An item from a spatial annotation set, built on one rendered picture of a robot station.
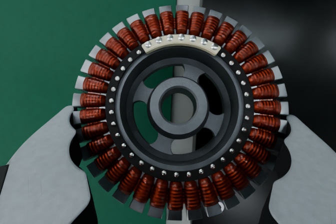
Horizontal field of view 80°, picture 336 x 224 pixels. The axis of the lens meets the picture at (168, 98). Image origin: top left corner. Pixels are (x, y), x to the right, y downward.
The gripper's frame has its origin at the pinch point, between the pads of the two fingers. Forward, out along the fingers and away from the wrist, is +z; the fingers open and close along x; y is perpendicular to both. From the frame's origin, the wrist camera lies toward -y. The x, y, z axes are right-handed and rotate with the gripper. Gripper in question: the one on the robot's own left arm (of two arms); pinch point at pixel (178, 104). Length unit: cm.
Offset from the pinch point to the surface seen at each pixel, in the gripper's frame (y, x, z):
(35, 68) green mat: 0.4, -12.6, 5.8
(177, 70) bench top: 0.2, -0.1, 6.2
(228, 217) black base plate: 9.3, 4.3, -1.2
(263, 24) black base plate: -3.8, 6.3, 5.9
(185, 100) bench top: 2.5, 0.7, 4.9
